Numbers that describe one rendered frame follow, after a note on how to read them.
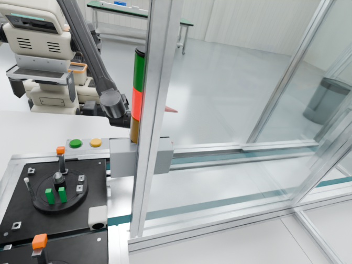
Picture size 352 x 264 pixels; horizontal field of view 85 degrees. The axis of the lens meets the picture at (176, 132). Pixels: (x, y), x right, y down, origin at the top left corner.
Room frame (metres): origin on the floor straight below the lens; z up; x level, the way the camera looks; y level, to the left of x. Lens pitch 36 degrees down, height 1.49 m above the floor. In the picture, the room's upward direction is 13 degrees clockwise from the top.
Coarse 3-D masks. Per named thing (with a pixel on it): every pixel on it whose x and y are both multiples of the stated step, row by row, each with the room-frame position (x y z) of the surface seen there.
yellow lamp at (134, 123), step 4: (132, 116) 0.26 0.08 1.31; (132, 120) 0.26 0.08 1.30; (136, 120) 0.25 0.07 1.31; (132, 124) 0.26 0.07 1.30; (136, 124) 0.25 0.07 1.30; (132, 128) 0.26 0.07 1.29; (136, 128) 0.25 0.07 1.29; (132, 132) 0.26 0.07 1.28; (136, 132) 0.25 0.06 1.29; (132, 136) 0.26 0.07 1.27; (136, 136) 0.25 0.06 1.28; (132, 140) 0.26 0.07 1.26; (136, 140) 0.25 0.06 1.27
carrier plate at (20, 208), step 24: (24, 168) 0.35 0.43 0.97; (48, 168) 0.37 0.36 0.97; (72, 168) 0.39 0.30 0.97; (96, 168) 0.41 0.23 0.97; (24, 192) 0.28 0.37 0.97; (96, 192) 0.33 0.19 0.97; (24, 216) 0.22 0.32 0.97; (48, 216) 0.23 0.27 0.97; (72, 216) 0.24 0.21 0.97; (0, 240) 0.16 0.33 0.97; (24, 240) 0.17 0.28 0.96
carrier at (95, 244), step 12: (60, 240) 0.18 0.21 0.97; (72, 240) 0.19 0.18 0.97; (84, 240) 0.20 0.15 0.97; (96, 240) 0.20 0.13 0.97; (0, 252) 0.14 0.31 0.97; (12, 252) 0.14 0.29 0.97; (24, 252) 0.15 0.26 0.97; (48, 252) 0.16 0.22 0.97; (60, 252) 0.16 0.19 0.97; (72, 252) 0.17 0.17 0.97; (84, 252) 0.17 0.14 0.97; (96, 252) 0.18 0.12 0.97
